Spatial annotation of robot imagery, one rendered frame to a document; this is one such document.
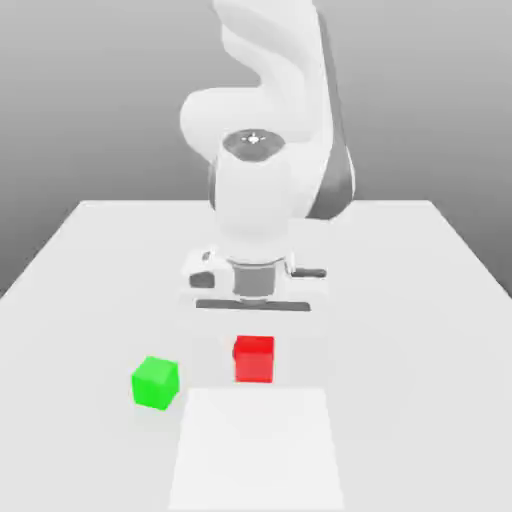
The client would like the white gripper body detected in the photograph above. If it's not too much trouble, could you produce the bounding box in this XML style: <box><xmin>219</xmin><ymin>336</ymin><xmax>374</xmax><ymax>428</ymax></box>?
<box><xmin>187</xmin><ymin>288</ymin><xmax>325</xmax><ymax>326</ymax></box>

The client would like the small red cube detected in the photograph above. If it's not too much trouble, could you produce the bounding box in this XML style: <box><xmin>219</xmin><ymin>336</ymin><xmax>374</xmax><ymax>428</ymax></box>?
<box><xmin>232</xmin><ymin>334</ymin><xmax>276</xmax><ymax>384</ymax></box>

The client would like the small green cube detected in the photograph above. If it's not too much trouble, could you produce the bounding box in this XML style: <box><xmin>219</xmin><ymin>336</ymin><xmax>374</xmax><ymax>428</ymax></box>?
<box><xmin>130</xmin><ymin>355</ymin><xmax>180</xmax><ymax>412</ymax></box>

